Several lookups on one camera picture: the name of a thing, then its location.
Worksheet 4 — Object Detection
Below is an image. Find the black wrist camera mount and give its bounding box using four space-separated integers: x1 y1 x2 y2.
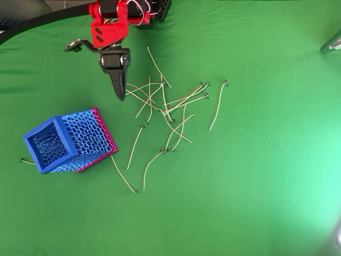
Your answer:
63 39 94 54

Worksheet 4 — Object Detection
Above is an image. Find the black backdrop rim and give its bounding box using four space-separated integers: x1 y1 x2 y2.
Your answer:
0 0 93 45

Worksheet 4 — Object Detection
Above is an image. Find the dark blue fabric object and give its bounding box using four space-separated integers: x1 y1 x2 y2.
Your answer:
0 0 53 31

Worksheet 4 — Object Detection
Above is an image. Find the blue and magenta mesh basket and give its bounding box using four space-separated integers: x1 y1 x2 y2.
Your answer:
22 107 119 175

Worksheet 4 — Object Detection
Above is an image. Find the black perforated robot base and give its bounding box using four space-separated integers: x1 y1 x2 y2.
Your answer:
153 0 172 22

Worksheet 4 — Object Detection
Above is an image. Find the green backdrop cloth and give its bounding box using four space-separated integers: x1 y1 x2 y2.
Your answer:
0 0 341 256

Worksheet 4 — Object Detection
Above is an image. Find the white red arm servo cable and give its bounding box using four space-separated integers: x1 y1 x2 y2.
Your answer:
127 0 153 17

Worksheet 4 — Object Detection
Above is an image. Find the shiny metal stand leg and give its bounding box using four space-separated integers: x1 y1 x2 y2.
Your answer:
319 28 341 53

